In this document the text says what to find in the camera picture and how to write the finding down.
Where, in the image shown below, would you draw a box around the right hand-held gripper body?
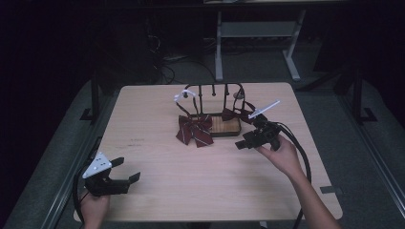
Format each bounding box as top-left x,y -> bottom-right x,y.
243,99 -> 283,152

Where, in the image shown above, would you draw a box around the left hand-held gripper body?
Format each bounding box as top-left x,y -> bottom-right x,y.
81,152 -> 132,197

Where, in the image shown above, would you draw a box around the dark red bow tie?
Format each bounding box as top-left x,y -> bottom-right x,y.
222,90 -> 256,125

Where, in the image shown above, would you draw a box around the black rack with wooden base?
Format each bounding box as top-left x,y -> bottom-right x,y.
182,83 -> 246,138

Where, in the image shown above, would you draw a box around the person's left hand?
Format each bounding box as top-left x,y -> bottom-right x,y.
79,192 -> 111,229

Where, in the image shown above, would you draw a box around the person's right hand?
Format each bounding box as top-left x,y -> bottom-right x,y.
256,135 -> 306,181

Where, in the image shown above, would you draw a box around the striped red bow tie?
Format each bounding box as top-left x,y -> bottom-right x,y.
174,94 -> 215,149

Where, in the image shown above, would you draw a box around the black metal stand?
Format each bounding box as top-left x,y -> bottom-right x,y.
350,65 -> 378,126
79,71 -> 100,125

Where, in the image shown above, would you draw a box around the white plastic hanger clip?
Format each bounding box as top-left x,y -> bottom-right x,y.
174,89 -> 198,103

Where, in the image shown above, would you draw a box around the black tape strip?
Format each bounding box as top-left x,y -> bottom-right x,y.
319,185 -> 344,196

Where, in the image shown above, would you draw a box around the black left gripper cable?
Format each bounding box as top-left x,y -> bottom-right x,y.
72,158 -> 96,225

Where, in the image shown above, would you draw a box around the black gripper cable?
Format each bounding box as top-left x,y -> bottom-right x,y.
275,121 -> 312,229
72,158 -> 96,225

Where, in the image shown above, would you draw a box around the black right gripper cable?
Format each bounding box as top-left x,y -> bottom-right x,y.
275,121 -> 312,229

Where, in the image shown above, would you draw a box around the white metal desk frame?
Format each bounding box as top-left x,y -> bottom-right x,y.
214,9 -> 308,82

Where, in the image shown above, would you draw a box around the black floor cables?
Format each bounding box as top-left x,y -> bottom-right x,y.
149,34 -> 218,84

